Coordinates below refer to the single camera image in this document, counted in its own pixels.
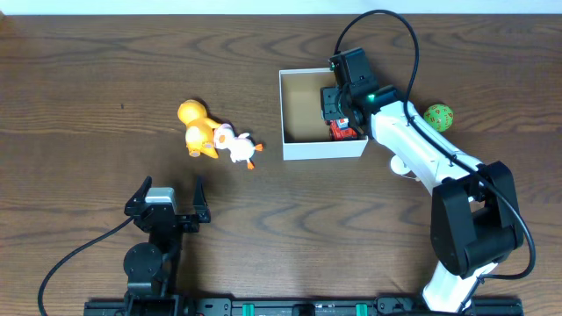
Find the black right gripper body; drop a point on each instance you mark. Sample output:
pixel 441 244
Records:
pixel 335 102

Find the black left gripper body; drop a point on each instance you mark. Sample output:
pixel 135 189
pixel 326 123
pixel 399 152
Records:
pixel 166 219

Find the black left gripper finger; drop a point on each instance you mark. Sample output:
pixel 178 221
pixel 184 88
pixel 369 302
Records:
pixel 199 203
pixel 137 202

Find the red grey toy truck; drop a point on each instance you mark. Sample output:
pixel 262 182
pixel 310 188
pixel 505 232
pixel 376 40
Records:
pixel 340 130

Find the white wooden rattle drum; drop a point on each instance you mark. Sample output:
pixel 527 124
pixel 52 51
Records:
pixel 400 168

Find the green number ball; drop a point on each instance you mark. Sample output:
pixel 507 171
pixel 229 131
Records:
pixel 439 116

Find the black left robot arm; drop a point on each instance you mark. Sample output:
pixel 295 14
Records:
pixel 151 267

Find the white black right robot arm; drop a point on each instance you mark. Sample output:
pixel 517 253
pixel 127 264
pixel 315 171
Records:
pixel 475 221

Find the white cardboard box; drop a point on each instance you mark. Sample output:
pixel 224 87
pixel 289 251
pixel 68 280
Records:
pixel 305 135

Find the white pink duck toy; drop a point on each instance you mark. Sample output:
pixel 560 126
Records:
pixel 241 147

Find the orange dinosaur toy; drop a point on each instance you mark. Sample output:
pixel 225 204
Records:
pixel 199 135

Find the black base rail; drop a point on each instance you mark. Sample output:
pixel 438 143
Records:
pixel 281 307

